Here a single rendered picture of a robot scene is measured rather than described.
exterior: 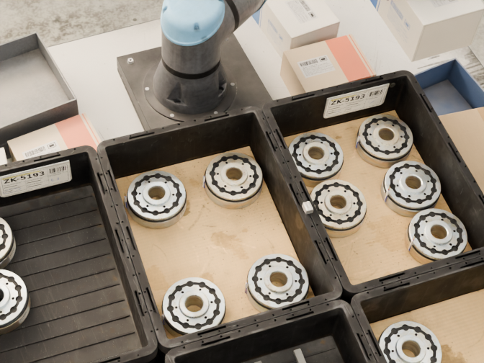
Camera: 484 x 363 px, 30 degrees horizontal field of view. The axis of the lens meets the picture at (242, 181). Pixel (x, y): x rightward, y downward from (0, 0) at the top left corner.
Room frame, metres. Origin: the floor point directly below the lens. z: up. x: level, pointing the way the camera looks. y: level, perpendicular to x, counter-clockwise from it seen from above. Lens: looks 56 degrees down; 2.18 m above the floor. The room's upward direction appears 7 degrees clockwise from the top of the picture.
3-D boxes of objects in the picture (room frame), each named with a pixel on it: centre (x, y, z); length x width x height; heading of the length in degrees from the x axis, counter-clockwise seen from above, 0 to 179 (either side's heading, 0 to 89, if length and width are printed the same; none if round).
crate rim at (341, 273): (0.90, -0.23, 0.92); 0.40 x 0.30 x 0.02; 25
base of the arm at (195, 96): (1.19, 0.13, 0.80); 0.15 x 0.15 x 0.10
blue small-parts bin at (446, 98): (1.22, -0.38, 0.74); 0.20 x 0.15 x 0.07; 125
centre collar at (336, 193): (0.87, -0.17, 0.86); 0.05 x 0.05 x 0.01
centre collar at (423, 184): (0.93, -0.30, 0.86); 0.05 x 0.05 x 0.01
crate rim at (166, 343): (0.78, 0.04, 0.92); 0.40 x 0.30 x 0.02; 25
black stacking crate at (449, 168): (0.90, -0.23, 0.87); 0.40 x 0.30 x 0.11; 25
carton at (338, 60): (1.28, -0.15, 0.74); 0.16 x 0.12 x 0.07; 117
